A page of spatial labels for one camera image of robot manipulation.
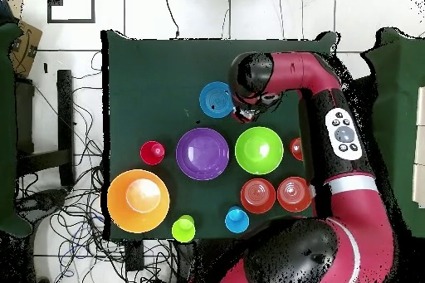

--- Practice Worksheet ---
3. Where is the black metal stand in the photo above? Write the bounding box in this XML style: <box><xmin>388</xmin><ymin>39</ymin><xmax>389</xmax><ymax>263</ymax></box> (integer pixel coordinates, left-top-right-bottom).
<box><xmin>344</xmin><ymin>75</ymin><xmax>378</xmax><ymax>164</ymax></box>
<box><xmin>14</xmin><ymin>69</ymin><xmax>76</xmax><ymax>188</ymax></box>

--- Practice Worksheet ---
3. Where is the black chair base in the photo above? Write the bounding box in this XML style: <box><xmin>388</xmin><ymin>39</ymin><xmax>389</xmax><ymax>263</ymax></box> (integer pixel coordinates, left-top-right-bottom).
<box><xmin>16</xmin><ymin>188</ymin><xmax>69</xmax><ymax>217</ymax></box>

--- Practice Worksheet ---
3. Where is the green bowl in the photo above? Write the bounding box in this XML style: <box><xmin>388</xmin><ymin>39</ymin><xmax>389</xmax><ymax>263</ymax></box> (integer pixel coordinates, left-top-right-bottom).
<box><xmin>234</xmin><ymin>125</ymin><xmax>285</xmax><ymax>176</ymax></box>

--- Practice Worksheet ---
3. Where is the tangle of cables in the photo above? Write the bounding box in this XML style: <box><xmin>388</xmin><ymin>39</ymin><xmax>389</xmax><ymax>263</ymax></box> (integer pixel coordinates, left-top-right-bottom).
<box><xmin>16</xmin><ymin>51</ymin><xmax>177</xmax><ymax>283</ymax></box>

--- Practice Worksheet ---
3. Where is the purple bowl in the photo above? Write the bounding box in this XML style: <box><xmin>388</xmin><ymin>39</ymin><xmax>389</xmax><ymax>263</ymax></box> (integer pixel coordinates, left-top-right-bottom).
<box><xmin>175</xmin><ymin>127</ymin><xmax>231</xmax><ymax>182</ymax></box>

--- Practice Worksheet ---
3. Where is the green cloth covered table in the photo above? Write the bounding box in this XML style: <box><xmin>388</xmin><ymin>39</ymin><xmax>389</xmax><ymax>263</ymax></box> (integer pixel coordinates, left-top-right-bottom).
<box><xmin>361</xmin><ymin>27</ymin><xmax>425</xmax><ymax>237</ymax></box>
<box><xmin>0</xmin><ymin>22</ymin><xmax>34</xmax><ymax>237</ymax></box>

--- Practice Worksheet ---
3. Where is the orange bowl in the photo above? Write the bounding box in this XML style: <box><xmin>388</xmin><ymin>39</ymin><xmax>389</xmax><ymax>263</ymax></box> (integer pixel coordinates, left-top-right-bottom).
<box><xmin>276</xmin><ymin>176</ymin><xmax>313</xmax><ymax>213</ymax></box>
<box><xmin>240</xmin><ymin>178</ymin><xmax>277</xmax><ymax>215</ymax></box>

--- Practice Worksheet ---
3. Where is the dark green tablecloth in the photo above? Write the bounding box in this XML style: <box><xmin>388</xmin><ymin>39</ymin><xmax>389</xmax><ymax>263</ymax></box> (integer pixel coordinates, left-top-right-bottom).
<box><xmin>100</xmin><ymin>29</ymin><xmax>340</xmax><ymax>242</ymax></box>

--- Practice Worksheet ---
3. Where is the large yellow bowl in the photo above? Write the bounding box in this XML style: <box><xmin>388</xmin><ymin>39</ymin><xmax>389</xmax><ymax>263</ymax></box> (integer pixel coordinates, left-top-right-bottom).
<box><xmin>106</xmin><ymin>168</ymin><xmax>171</xmax><ymax>234</ymax></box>

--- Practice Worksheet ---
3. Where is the blue bowl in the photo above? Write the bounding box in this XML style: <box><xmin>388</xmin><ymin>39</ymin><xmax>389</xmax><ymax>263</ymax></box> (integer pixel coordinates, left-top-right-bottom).
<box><xmin>198</xmin><ymin>81</ymin><xmax>236</xmax><ymax>119</ymax></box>

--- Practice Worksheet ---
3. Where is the lime green cup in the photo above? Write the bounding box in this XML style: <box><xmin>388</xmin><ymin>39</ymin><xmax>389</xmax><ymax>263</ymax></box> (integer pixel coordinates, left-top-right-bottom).
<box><xmin>171</xmin><ymin>214</ymin><xmax>197</xmax><ymax>243</ymax></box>

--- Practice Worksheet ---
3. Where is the black square frame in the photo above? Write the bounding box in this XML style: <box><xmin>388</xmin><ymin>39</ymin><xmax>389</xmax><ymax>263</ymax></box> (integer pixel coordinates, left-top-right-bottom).
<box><xmin>46</xmin><ymin>0</ymin><xmax>96</xmax><ymax>24</ymax></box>

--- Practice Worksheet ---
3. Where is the blue cup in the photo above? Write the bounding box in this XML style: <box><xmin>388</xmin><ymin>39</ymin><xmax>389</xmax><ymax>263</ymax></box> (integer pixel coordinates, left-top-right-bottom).
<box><xmin>224</xmin><ymin>206</ymin><xmax>251</xmax><ymax>234</ymax></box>

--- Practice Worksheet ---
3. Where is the black floor cable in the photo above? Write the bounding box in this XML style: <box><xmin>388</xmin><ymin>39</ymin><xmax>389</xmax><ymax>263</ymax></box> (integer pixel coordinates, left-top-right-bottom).
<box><xmin>161</xmin><ymin>0</ymin><xmax>181</xmax><ymax>39</ymax></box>

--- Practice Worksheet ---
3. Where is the cardboard box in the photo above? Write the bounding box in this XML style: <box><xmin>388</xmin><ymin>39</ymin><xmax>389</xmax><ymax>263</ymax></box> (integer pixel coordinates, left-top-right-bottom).
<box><xmin>7</xmin><ymin>18</ymin><xmax>43</xmax><ymax>79</ymax></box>

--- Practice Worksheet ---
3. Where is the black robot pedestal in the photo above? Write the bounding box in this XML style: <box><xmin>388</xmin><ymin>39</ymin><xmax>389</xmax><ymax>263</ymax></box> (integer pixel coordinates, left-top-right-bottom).
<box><xmin>175</xmin><ymin>238</ymin><xmax>240</xmax><ymax>283</ymax></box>

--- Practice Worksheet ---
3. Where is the red cup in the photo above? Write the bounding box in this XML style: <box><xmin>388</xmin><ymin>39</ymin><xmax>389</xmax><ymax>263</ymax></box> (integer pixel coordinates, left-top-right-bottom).
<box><xmin>139</xmin><ymin>140</ymin><xmax>166</xmax><ymax>166</ymax></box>

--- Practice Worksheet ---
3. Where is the white box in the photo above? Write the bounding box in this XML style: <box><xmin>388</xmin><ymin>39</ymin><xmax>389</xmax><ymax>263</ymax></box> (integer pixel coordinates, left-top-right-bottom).
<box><xmin>412</xmin><ymin>163</ymin><xmax>425</xmax><ymax>209</ymax></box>
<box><xmin>416</xmin><ymin>85</ymin><xmax>425</xmax><ymax>127</ymax></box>

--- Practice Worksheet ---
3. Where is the orange cup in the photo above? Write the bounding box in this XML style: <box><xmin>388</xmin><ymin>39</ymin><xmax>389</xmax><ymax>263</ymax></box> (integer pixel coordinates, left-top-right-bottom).
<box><xmin>289</xmin><ymin>137</ymin><xmax>304</xmax><ymax>162</ymax></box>

